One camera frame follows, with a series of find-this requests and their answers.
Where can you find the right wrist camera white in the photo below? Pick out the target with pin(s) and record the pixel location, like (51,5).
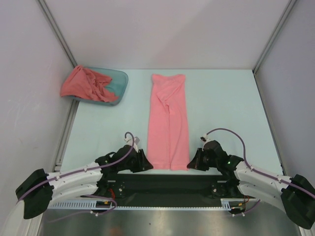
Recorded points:
(205,138)

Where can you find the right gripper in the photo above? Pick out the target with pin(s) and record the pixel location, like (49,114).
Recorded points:
(196,163)

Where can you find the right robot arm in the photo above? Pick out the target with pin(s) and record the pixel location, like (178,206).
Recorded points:
(295,196)

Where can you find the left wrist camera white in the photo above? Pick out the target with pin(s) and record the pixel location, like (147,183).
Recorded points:
(133,142)

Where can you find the light pink t shirt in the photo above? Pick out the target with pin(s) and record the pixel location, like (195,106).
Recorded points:
(168,130)

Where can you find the aluminium corner post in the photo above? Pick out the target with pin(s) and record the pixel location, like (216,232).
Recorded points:
(56,31)
(275,34)

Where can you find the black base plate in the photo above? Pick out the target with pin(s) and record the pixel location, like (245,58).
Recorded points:
(132,190)

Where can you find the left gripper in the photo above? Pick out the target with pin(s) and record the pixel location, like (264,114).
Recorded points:
(142,163)

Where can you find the teal plastic bin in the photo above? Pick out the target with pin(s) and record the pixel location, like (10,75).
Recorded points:
(118,86)

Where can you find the salmon red t shirt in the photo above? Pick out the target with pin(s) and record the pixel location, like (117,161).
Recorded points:
(88,84)

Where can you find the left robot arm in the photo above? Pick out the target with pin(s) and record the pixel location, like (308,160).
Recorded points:
(41,190)

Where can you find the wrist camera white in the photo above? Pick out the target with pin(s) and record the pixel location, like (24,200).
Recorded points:
(205,138)
(133,142)

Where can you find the left aluminium corner post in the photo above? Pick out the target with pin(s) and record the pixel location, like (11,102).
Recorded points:
(56,31)

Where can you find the right aluminium corner post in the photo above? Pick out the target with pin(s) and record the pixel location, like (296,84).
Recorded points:
(275,34)

